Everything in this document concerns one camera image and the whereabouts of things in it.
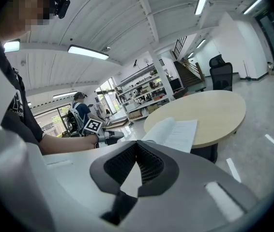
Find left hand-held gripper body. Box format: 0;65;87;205
78;118;111;148

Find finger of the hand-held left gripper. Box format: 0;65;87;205
107;130;125;140

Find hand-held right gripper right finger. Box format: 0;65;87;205
112;141;261;232

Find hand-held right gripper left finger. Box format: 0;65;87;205
27;140;137;232

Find white book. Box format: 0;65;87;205
141;116;198;154

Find person's left forearm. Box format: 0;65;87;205
39;133;99;156

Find plain cardboard box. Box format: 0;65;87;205
128;110;142;120

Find printed cardboard box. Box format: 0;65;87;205
147;103;159;114

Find white shelf unit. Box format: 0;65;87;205
115;64;174;125

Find person's black t-shirt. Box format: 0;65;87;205
0;35;47;149

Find round wooden table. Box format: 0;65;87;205
143;90;247;164

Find staircase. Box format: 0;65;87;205
172;36;205;88

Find black office chair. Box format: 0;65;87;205
195;54;234;93

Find broom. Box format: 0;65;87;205
242;60;252;81

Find person's head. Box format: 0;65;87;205
0;0;53;43

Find dark double door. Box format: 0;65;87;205
255;8;274;62

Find black head camera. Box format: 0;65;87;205
48;0;71;19

